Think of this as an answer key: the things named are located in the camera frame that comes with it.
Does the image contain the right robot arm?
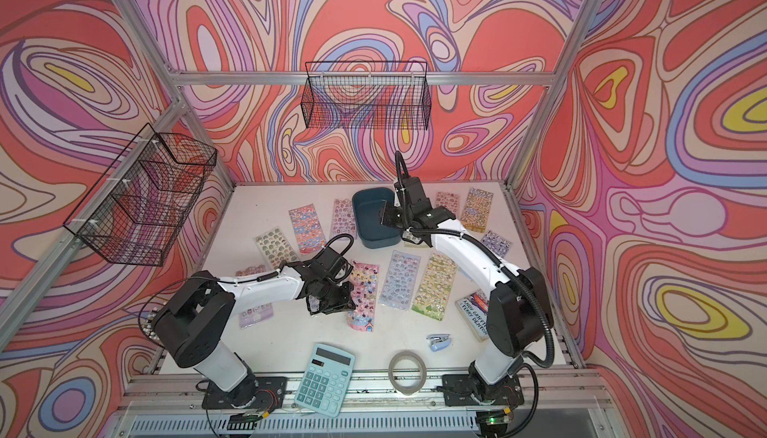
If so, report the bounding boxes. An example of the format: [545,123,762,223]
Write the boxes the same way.
[380,202,555,386]

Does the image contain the black wire basket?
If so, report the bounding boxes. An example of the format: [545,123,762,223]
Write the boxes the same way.
[63,125,218,266]
[301,60,433,131]

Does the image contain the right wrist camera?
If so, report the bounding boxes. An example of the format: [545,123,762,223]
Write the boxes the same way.
[395,176,431,210]

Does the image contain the teal storage box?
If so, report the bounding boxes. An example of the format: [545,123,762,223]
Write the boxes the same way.
[352,188,401,250]

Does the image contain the mint green calculator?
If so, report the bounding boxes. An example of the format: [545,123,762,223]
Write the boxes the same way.
[295,343,356,418]

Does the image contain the pink cat sticker sheet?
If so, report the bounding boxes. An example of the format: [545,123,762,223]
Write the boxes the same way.
[347,262,380,332]

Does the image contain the lilac bear sticker sheet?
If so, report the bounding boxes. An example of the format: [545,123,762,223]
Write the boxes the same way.
[236,264,274,329]

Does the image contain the small blue stapler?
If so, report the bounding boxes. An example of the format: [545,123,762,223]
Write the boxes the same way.
[427,334,451,352]

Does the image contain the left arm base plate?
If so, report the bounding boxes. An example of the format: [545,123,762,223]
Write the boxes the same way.
[202,375,288,412]

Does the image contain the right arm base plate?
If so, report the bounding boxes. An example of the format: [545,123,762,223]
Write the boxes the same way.
[437,374,525,409]

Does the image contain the book with yellow text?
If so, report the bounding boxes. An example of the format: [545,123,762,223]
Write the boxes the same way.
[455,290,489,341]

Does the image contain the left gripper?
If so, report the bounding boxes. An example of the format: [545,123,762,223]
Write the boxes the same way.
[318,279,361,315]

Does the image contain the left black wire basket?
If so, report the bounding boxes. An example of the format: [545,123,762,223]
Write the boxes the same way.
[63,125,218,266]

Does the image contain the red blue sticker sheet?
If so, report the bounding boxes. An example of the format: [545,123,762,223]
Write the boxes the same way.
[289,204,326,254]

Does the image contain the panda sticker sheet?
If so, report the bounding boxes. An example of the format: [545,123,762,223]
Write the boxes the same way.
[461,188,493,234]

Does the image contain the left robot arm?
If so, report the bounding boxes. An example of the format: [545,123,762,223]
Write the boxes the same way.
[149,256,356,407]

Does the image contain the green animal sticker sheet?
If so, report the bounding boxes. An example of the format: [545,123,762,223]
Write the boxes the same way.
[411,252,459,321]

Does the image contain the back black wire basket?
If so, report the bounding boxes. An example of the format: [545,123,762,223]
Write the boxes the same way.
[301,60,433,131]

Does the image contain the white animal sticker sheet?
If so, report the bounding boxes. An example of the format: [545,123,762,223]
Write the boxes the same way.
[401,230,429,248]

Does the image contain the clear tape roll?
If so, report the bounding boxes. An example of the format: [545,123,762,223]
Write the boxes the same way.
[387,350,427,396]

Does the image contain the blue penguin sticker sheet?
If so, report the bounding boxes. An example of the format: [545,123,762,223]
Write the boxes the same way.
[481,230,511,258]

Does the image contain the lilac small sticker sheet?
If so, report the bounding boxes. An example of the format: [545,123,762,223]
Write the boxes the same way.
[331,198,358,238]

